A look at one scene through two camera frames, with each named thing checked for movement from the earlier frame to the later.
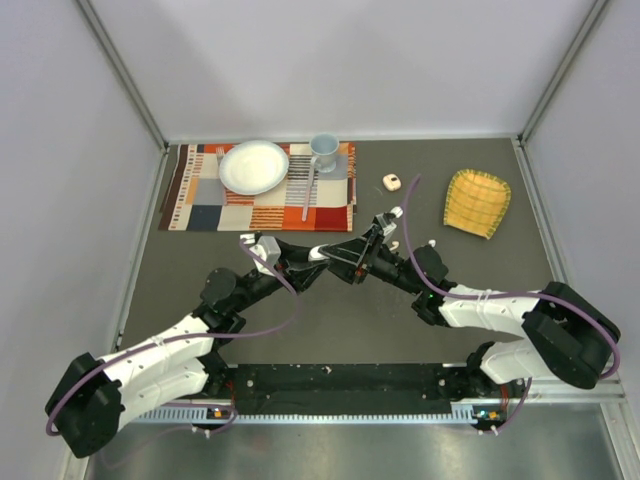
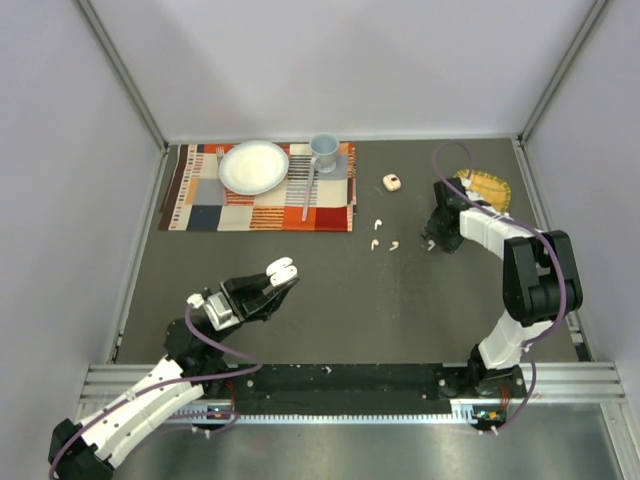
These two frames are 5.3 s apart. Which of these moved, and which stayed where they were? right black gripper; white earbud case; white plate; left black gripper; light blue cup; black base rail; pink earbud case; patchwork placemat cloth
Moved: right black gripper; left black gripper; white earbud case
Stayed: light blue cup; black base rail; pink earbud case; patchwork placemat cloth; white plate
